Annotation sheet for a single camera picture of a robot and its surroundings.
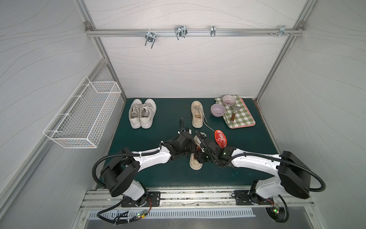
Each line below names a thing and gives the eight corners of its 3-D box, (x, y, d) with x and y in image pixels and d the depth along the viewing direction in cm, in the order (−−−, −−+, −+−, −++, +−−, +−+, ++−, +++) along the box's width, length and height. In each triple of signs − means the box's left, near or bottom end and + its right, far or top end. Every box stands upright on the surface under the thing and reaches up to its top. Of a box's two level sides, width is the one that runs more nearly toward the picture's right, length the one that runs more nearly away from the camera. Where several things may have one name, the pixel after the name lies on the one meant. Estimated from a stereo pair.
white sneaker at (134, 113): (131, 129, 103) (126, 121, 95) (133, 103, 120) (129, 94, 112) (141, 127, 104) (138, 119, 96) (142, 102, 121) (139, 93, 113)
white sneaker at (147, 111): (139, 128, 103) (135, 120, 95) (146, 102, 120) (143, 93, 112) (152, 128, 103) (150, 120, 95) (157, 102, 120) (155, 93, 112)
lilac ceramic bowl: (211, 117, 109) (212, 113, 105) (210, 107, 116) (210, 103, 112) (225, 117, 109) (226, 113, 106) (223, 107, 116) (224, 103, 112)
